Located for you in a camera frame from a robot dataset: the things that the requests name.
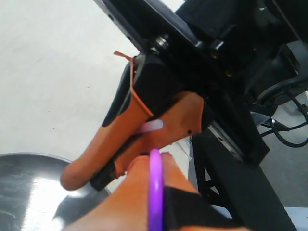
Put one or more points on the round steel plate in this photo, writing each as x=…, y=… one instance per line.
x=32, y=198

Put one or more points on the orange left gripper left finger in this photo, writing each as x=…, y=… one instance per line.
x=126, y=209

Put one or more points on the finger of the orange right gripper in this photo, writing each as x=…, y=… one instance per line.
x=113, y=134
x=183, y=119

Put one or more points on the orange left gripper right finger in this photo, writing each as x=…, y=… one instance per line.
x=184, y=208

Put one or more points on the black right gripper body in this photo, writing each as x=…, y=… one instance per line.
x=218, y=49

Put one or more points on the black metal stand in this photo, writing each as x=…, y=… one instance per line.
x=242, y=193

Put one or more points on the thin pink stick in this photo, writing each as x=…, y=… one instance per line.
x=156, y=191

